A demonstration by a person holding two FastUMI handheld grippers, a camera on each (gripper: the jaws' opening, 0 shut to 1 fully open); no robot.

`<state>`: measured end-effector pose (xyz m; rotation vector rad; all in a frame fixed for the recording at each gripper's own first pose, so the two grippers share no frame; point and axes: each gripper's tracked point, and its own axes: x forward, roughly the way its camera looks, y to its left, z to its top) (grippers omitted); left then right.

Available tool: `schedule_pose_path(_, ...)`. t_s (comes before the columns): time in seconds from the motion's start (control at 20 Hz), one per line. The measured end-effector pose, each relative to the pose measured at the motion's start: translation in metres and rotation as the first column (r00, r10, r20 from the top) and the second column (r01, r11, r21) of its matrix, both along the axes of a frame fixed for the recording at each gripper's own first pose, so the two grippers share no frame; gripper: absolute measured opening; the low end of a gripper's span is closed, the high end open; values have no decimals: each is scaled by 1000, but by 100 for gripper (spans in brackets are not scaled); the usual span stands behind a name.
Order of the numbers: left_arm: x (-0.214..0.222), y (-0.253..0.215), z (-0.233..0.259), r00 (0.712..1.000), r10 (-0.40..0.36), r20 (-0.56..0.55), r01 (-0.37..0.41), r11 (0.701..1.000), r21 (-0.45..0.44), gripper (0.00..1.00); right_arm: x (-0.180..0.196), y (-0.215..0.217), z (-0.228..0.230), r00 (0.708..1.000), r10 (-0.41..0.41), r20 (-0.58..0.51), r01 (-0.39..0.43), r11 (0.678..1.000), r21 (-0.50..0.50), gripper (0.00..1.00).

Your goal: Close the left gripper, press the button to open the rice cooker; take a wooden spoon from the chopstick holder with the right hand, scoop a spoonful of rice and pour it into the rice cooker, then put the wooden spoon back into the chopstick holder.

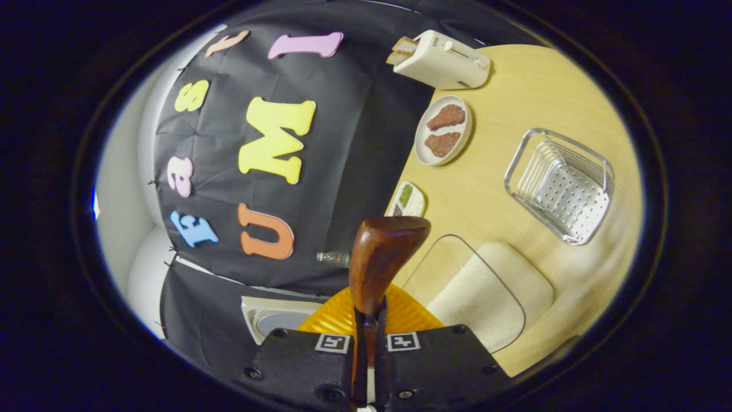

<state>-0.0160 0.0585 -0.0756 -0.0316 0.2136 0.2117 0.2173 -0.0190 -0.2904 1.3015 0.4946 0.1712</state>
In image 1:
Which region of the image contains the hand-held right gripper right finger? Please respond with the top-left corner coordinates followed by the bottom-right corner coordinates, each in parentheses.
top-left (375, 284), bottom-right (512, 411)

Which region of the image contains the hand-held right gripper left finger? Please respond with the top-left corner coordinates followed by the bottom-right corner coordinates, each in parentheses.
top-left (243, 284), bottom-right (372, 411)

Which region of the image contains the white rice cooker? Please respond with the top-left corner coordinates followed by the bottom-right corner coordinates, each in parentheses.
top-left (240, 296), bottom-right (324, 346)

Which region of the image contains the brown wooden spoon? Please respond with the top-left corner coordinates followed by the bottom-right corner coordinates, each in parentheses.
top-left (348, 216), bottom-right (432, 410)

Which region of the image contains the clear water bottle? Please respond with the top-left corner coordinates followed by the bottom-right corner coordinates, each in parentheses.
top-left (316, 250), bottom-right (351, 268)

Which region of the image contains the white divided bean dish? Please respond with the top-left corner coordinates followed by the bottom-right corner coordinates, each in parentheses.
top-left (388, 181), bottom-right (426, 218)

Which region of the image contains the brown meat piece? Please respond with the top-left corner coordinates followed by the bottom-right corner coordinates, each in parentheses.
top-left (426, 104), bottom-right (466, 132)
top-left (424, 132), bottom-right (462, 158)

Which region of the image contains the white round plate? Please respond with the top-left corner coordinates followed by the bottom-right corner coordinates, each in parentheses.
top-left (414, 95), bottom-right (474, 167)

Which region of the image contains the white toaster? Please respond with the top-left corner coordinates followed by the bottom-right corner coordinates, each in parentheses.
top-left (393, 30), bottom-right (491, 90)

